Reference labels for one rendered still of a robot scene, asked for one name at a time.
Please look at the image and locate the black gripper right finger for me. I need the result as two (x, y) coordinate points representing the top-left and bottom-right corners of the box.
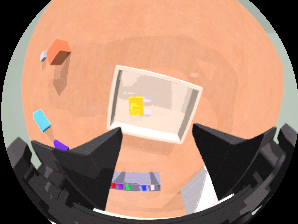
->
(192, 123), (277, 201)

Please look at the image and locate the small purple block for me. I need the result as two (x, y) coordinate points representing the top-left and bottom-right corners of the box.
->
(53, 140), (69, 151)

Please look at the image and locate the orange block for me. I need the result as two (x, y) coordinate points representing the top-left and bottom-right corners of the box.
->
(47, 39), (72, 65)

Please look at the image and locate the yellow fuse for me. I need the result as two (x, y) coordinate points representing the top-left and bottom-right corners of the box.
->
(129, 97), (152, 116)

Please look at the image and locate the cream shallow tray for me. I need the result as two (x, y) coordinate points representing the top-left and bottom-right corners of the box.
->
(106, 64), (204, 144)

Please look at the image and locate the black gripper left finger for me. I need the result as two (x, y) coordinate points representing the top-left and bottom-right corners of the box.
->
(31, 127), (122, 212)

